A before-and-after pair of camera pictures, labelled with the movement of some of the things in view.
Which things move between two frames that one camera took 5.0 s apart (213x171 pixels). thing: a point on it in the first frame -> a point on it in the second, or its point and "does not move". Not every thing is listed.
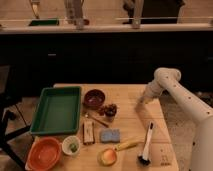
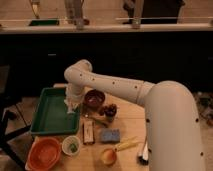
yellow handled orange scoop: x=108 y=156 does not move
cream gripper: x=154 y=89 -> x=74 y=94
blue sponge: x=110 y=135 does not move
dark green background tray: x=44 y=22 does not move
